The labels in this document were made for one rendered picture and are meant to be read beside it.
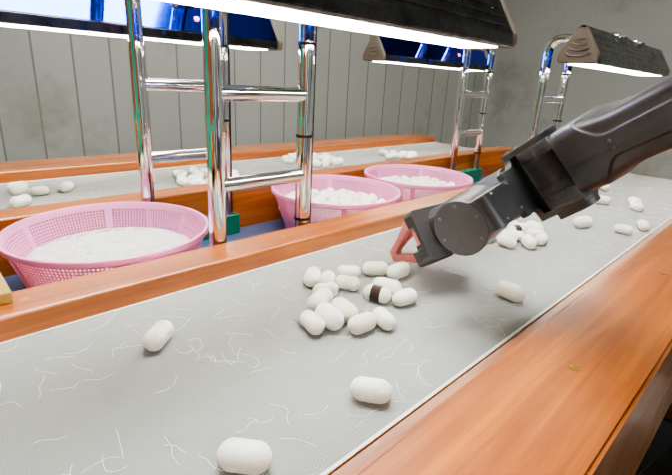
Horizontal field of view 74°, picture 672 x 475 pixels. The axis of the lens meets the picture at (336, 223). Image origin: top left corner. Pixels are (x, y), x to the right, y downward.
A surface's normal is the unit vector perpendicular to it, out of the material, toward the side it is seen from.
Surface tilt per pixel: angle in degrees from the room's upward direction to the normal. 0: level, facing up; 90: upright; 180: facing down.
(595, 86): 90
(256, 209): 90
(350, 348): 0
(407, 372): 0
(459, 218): 98
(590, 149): 114
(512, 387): 0
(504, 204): 51
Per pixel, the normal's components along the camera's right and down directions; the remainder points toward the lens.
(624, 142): -0.82, 0.48
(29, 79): 0.56, 0.28
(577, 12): -0.82, 0.13
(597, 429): 0.05, -0.95
